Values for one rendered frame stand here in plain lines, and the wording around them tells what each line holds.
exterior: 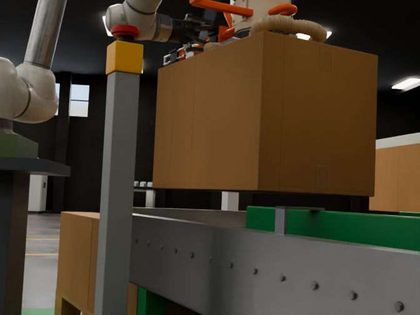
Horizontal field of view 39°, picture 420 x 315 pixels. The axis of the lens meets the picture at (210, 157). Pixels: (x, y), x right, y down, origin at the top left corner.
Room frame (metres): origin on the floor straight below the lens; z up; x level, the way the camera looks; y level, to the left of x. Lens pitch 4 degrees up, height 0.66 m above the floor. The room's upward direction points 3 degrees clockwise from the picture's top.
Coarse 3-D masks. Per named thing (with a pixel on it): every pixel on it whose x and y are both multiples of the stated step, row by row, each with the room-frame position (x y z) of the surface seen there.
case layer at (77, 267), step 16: (64, 224) 3.05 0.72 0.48; (80, 224) 2.79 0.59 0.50; (96, 224) 2.55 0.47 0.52; (64, 240) 3.04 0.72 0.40; (80, 240) 2.77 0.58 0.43; (96, 240) 2.54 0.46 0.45; (64, 256) 3.02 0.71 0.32; (80, 256) 2.76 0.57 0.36; (96, 256) 2.53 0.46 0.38; (64, 272) 3.00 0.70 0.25; (80, 272) 2.74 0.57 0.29; (64, 288) 2.98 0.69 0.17; (80, 288) 2.73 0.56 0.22; (80, 304) 2.72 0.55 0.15; (128, 304) 2.15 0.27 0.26; (176, 304) 2.15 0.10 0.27
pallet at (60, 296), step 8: (56, 296) 3.12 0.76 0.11; (64, 296) 2.97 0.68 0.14; (56, 304) 3.11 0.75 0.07; (64, 304) 3.02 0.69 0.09; (72, 304) 2.82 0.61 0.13; (56, 312) 3.10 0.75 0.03; (64, 312) 3.02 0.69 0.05; (72, 312) 3.04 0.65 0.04; (80, 312) 3.06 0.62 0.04; (88, 312) 2.59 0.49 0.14
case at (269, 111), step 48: (240, 48) 1.54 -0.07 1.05; (288, 48) 1.49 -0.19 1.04; (336, 48) 1.58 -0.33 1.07; (192, 96) 1.75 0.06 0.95; (240, 96) 1.53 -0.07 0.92; (288, 96) 1.50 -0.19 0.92; (336, 96) 1.58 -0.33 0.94; (192, 144) 1.74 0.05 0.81; (240, 144) 1.53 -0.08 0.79; (288, 144) 1.50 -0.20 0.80; (336, 144) 1.58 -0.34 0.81; (288, 192) 1.56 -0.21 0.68; (336, 192) 1.59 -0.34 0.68
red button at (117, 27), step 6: (114, 30) 1.34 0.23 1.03; (120, 30) 1.34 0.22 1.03; (126, 30) 1.34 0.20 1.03; (132, 30) 1.34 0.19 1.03; (138, 30) 1.35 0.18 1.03; (114, 36) 1.37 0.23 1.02; (120, 36) 1.35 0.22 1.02; (126, 36) 1.35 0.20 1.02; (132, 36) 1.36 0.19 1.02; (138, 36) 1.38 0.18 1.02; (132, 42) 1.36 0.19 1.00
